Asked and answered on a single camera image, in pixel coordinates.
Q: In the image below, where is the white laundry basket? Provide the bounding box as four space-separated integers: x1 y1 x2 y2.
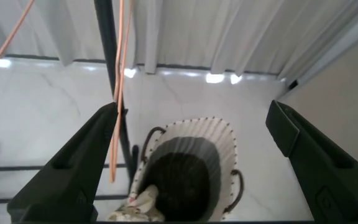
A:
127 116 246 222

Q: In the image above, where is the black clothes rack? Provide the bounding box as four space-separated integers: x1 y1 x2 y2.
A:
0 0 140 205

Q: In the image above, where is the cream printed garment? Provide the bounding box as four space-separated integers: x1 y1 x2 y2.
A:
106 184 167 222

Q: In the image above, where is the white curtain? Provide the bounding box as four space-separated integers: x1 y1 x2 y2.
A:
0 0 358 82

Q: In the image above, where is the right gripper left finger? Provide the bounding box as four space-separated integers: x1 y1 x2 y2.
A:
7 102 120 223

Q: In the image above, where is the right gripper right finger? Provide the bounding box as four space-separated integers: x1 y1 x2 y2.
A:
265 100 358 223

